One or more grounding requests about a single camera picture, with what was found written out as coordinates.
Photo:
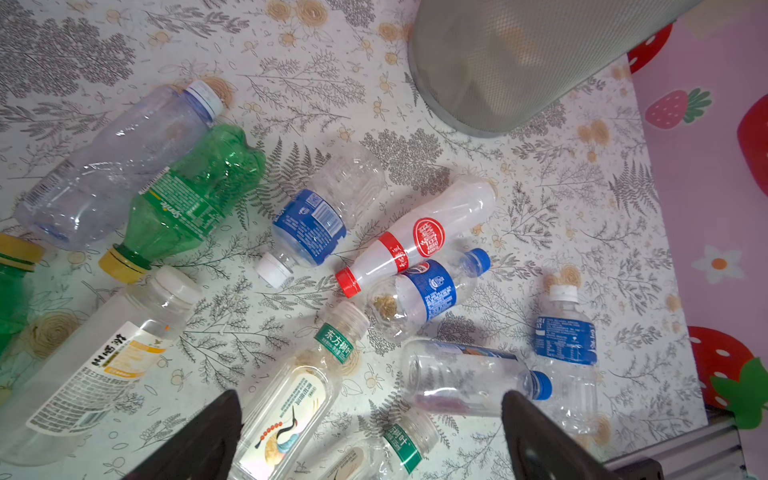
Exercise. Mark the clear bottle white cap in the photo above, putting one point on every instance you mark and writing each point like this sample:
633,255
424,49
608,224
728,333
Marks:
88,195

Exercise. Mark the crushed clear bottle blue cap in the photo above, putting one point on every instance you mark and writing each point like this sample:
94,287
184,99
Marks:
460,379

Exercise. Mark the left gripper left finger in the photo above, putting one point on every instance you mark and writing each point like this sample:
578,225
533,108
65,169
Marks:
203,449

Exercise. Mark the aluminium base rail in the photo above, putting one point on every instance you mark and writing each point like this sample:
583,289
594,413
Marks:
710,452

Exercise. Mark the clear bottle blue label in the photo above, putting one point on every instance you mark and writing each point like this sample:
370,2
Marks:
310,227

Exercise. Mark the clear bottle crane label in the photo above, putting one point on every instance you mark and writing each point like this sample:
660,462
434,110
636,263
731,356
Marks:
282,419

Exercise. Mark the translucent grey waste bin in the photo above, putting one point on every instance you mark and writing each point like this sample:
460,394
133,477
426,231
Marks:
487,67

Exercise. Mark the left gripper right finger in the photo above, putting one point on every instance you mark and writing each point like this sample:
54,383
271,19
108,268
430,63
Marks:
539,449

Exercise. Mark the green bottle yellow cap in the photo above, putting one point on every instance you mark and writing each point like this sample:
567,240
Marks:
178,211

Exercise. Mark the white bottle red cap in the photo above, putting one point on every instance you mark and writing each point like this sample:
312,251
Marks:
421,233

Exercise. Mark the clear bottle green neck label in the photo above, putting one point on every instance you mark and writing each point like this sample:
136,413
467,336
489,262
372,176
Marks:
395,454

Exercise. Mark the clear bottle yellow label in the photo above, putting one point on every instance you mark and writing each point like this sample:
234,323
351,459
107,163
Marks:
79,384

